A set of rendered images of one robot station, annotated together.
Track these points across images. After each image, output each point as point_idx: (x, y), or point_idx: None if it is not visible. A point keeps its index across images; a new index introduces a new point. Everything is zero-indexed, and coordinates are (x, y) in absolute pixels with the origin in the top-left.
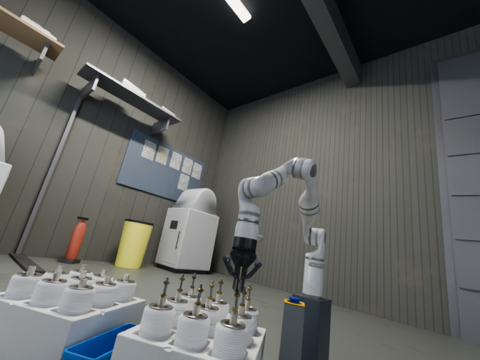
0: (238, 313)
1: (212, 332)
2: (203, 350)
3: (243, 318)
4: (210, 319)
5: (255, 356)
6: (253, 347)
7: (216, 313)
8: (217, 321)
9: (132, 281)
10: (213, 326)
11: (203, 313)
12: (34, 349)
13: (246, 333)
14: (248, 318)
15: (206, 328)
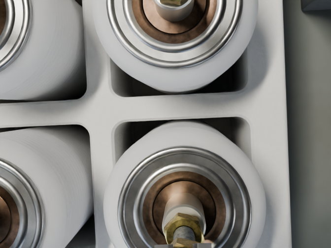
0: (164, 16)
1: (65, 70)
2: (90, 205)
3: (203, 62)
4: (30, 82)
5: (284, 153)
6: (259, 66)
7: (40, 56)
8: (60, 43)
9: None
10: (57, 69)
11: (1, 173)
12: None
13: (261, 234)
14: (232, 36)
15: (68, 234)
